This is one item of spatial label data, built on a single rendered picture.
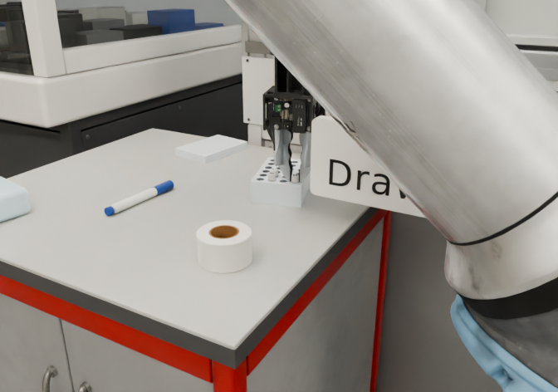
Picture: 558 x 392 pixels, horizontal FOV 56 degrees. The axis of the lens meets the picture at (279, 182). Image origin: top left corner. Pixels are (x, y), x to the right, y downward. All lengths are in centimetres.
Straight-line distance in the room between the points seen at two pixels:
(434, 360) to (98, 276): 79
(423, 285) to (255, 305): 61
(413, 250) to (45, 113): 82
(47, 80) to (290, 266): 72
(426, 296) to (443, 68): 95
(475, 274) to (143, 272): 48
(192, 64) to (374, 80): 133
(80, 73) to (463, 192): 109
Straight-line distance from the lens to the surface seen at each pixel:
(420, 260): 112
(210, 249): 64
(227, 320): 58
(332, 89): 24
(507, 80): 24
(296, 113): 73
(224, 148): 107
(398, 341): 124
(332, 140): 69
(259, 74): 112
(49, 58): 120
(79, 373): 83
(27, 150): 143
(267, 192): 83
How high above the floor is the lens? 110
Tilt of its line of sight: 22 degrees down
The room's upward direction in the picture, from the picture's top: straight up
